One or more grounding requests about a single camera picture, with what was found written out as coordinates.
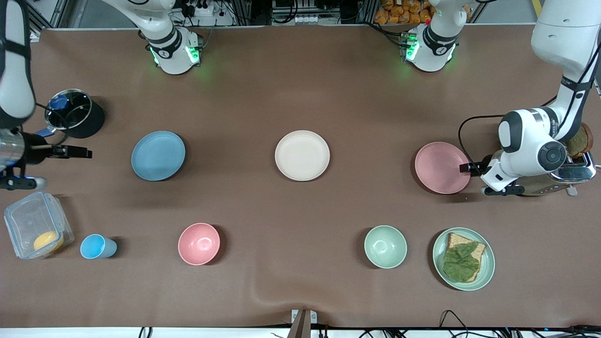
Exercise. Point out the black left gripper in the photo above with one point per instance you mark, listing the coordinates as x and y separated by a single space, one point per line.
479 168

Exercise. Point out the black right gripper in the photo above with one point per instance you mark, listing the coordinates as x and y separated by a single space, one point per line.
34 151

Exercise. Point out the pink plate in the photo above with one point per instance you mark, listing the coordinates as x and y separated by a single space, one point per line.
439 168

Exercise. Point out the blue plate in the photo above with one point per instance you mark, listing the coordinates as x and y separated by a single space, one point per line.
158 156

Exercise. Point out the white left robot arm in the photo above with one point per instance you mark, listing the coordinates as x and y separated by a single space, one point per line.
526 141

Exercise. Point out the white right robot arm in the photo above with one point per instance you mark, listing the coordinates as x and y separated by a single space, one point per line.
16 70

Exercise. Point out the black utensil pot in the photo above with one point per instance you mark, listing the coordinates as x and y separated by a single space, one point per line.
91 119

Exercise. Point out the bread slice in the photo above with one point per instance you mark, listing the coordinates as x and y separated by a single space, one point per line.
456 239

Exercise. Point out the clear plastic container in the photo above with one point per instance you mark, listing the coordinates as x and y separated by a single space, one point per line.
28 218

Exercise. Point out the orange round food piece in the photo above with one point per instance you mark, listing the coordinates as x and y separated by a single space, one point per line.
48 241

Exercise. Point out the green lettuce leaf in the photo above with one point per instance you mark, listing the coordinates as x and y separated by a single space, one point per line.
460 263

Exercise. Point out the blue cup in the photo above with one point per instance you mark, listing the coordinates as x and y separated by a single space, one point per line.
94 247

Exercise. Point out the green plate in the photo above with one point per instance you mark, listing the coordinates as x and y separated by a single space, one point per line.
488 267

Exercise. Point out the beige chrome toaster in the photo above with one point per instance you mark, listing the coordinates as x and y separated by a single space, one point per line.
580 173

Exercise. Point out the brown toast slice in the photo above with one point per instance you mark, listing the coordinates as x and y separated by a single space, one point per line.
580 141

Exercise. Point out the green bowl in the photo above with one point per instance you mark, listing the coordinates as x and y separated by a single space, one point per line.
385 247

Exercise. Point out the pink bowl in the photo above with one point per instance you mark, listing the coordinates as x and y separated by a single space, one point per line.
199 244

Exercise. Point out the beige plate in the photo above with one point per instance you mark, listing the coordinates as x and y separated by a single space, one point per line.
302 155

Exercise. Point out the orange snack packets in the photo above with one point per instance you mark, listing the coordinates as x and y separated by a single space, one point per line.
404 11

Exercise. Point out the white power strip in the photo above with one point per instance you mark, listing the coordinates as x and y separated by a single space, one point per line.
202 8

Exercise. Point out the metal table clamp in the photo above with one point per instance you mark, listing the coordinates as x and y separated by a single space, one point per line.
304 321

